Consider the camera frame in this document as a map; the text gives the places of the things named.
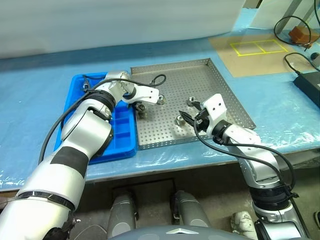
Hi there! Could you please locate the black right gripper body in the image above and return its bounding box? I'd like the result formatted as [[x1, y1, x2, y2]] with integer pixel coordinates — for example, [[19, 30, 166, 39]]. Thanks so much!
[[194, 107, 211, 133]]

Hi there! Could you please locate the perforated steel tray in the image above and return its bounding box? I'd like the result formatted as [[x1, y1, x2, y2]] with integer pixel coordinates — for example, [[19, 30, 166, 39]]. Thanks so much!
[[129, 57, 257, 151]]

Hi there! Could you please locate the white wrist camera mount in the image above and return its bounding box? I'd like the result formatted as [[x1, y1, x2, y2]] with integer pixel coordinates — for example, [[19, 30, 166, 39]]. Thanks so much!
[[201, 93, 228, 126], [121, 83, 161, 105]]

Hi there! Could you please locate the white foam sheet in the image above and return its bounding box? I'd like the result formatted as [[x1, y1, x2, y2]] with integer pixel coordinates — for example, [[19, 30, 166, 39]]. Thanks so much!
[[0, 0, 247, 60]]

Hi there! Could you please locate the grey rounded leg cover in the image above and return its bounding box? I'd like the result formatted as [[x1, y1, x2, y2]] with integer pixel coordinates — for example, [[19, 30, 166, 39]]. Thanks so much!
[[172, 190, 211, 228], [106, 193, 140, 238]]

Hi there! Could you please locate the blue plastic compartment tray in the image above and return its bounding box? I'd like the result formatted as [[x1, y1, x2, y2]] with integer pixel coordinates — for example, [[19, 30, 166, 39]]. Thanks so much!
[[53, 72, 138, 165]]

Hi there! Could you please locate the black adapter cable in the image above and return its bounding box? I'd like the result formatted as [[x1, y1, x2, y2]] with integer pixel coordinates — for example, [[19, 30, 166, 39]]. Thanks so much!
[[284, 51, 317, 76]]

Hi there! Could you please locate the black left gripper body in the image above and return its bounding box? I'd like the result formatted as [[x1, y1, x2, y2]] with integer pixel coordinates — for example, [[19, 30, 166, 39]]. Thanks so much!
[[126, 96, 141, 108]]

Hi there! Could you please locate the grey metal frame leg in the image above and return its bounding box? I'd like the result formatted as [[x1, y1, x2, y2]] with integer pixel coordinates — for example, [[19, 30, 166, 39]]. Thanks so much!
[[274, 0, 305, 33]]

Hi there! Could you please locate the black power adapter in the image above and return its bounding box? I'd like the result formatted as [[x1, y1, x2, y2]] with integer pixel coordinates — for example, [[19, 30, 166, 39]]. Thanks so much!
[[292, 71, 320, 110]]

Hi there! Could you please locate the white panel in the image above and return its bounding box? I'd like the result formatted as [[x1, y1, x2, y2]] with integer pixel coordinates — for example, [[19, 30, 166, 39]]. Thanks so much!
[[249, 0, 296, 30]]

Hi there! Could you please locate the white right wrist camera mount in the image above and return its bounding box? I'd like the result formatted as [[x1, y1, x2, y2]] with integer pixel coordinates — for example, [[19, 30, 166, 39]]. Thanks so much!
[[201, 93, 228, 126]]

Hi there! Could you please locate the brown block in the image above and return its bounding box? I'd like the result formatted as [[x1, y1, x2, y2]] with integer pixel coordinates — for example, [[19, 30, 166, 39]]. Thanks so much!
[[289, 26, 313, 45]]

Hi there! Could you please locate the black looped cable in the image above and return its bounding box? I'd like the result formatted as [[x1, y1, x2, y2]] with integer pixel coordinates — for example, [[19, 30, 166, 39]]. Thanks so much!
[[273, 15, 314, 49]]

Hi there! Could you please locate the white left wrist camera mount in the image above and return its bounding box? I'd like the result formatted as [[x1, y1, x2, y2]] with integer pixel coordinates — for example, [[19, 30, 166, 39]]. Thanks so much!
[[121, 83, 161, 105]]

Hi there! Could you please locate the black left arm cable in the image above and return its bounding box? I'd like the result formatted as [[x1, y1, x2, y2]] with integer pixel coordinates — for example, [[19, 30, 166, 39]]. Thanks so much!
[[37, 74, 167, 163]]

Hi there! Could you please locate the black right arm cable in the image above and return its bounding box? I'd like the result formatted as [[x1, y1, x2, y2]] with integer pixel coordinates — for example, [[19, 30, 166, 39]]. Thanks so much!
[[193, 119, 300, 200]]

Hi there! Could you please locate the grey robot torso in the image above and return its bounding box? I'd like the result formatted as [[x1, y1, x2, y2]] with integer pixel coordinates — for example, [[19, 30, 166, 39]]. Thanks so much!
[[107, 224, 241, 240]]

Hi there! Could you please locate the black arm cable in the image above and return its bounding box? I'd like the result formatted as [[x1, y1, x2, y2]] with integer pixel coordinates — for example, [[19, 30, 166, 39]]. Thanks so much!
[[37, 74, 167, 163], [193, 119, 300, 200]]

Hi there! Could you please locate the brown cardboard mat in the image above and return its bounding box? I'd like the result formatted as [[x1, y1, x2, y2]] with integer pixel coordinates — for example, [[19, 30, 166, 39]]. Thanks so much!
[[208, 33, 305, 78]]

